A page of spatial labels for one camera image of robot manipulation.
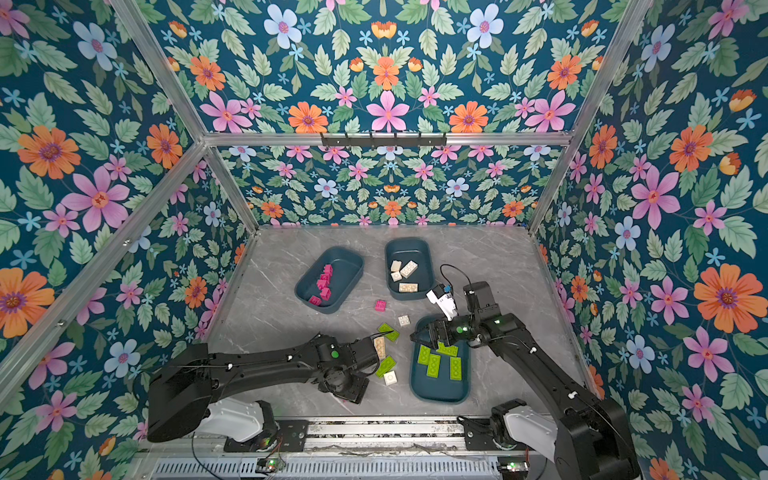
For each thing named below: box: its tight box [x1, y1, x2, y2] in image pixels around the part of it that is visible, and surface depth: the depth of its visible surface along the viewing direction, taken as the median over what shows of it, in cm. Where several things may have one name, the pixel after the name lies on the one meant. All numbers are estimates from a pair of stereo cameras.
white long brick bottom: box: [400, 260, 418, 279], surface depth 107 cm
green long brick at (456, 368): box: [449, 357, 463, 381], surface depth 86 cm
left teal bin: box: [294, 246, 364, 314], surface depth 104 cm
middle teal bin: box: [385, 237, 435, 301], surface depth 107 cm
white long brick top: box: [398, 282, 418, 293], surface depth 102 cm
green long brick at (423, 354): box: [417, 344, 431, 366], surface depth 88 cm
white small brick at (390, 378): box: [384, 370, 398, 385], surface depth 84 cm
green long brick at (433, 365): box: [426, 354, 441, 378], surface depth 86 cm
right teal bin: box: [411, 314, 471, 404], surface depth 84 cm
